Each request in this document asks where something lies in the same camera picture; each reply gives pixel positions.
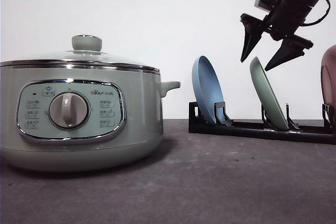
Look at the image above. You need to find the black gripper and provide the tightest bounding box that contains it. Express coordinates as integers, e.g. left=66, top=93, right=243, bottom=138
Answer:
left=240, top=0, right=313, bottom=71

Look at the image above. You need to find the green plate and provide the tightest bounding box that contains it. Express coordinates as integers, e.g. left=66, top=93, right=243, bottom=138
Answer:
left=250, top=57, right=289, bottom=131

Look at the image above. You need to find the glass steamer lid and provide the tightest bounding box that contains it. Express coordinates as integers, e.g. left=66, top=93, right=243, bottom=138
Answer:
left=0, top=35, right=161, bottom=74

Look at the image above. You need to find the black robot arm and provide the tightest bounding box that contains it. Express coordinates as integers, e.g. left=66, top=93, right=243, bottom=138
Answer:
left=240, top=0, right=318, bottom=71

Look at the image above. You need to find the pink plate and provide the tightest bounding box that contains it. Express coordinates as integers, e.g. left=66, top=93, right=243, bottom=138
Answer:
left=321, top=45, right=336, bottom=122

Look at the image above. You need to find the blue plate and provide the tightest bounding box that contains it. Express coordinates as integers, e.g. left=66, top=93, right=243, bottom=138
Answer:
left=192, top=56, right=224, bottom=124

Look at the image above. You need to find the black plate rack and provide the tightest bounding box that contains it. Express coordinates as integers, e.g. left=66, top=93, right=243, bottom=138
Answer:
left=189, top=101, right=336, bottom=144

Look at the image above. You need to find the green electric steamer pot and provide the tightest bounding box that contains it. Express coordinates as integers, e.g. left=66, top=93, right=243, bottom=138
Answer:
left=0, top=60, right=181, bottom=172

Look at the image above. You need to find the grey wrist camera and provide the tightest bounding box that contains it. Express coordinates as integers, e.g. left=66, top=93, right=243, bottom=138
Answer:
left=254, top=0, right=281, bottom=12

